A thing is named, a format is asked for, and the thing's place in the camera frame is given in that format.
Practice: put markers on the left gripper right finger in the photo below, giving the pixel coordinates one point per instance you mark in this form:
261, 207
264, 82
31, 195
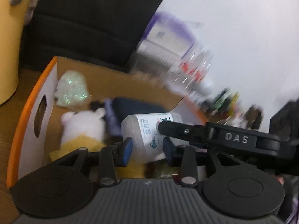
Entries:
228, 185

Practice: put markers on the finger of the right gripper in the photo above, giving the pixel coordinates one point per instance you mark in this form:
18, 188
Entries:
194, 134

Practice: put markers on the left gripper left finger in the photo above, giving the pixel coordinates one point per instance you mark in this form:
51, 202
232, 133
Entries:
66, 185

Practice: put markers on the white plastic bottle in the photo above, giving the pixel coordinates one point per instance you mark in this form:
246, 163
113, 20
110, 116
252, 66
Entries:
147, 141

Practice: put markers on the white yellow plush toy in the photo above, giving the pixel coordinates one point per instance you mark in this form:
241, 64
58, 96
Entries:
83, 129

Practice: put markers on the navy blue cloth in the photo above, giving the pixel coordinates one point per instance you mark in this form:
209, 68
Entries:
118, 109

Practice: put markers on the water bottle pack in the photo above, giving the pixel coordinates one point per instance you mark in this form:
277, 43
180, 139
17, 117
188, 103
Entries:
188, 78

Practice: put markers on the green bubble wrap pouch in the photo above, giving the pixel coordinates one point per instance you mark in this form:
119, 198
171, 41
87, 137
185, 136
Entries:
72, 90

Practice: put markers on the purple white tissue pack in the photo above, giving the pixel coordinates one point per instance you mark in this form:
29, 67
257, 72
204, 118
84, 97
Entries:
167, 39

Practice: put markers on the red orange cardboard box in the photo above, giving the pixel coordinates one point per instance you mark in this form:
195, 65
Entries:
39, 131

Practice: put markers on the black paper bag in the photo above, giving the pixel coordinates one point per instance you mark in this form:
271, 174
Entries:
100, 32

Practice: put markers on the yellow thermos jug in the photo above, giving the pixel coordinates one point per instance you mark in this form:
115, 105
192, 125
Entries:
12, 22

